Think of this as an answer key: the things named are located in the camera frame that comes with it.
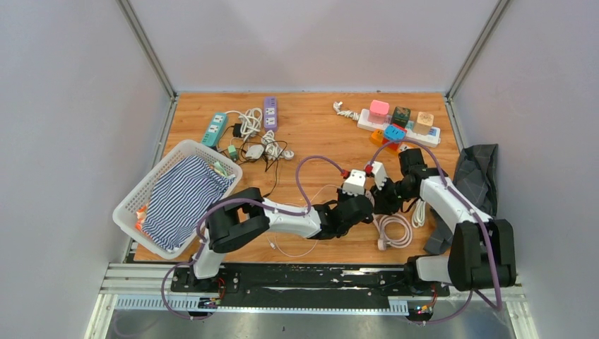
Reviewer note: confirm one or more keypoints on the dark green cube socket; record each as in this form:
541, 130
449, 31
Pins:
401, 116

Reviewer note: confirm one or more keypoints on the dark grey cloth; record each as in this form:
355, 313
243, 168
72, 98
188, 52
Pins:
475, 177

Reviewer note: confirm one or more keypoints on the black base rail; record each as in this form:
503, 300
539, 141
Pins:
308, 285

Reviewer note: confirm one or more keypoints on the purple power strip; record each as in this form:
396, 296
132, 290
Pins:
270, 114

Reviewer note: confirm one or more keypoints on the teal power strip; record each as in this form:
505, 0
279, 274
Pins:
215, 130

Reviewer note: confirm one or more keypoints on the white long power strip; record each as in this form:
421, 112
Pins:
432, 139

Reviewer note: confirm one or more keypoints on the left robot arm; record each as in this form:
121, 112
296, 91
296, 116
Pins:
233, 222

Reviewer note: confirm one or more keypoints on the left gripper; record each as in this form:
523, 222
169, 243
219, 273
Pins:
340, 196

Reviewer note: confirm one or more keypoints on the orange power strip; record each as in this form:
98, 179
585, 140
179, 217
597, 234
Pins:
378, 139

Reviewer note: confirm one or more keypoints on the pink cube socket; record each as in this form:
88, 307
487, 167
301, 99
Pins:
378, 112

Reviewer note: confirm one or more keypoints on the green cube adapter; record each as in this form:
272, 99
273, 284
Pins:
233, 153

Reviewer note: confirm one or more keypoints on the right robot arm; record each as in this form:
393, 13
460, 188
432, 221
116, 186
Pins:
482, 254

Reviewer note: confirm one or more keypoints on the red cube socket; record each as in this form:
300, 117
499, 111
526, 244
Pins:
390, 142

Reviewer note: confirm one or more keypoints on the white plastic basket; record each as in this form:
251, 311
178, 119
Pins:
124, 214

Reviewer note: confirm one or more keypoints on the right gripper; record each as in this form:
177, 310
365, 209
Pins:
383, 205

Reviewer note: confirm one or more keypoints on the blue cube socket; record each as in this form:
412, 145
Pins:
394, 132

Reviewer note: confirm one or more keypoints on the black power adapter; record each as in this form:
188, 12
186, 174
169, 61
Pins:
237, 130

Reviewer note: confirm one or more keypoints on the striped blue white cloth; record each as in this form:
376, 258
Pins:
180, 197

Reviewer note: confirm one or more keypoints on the beige cube socket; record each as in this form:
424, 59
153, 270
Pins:
423, 123

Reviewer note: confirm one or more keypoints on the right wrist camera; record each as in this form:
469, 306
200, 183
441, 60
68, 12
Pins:
379, 174

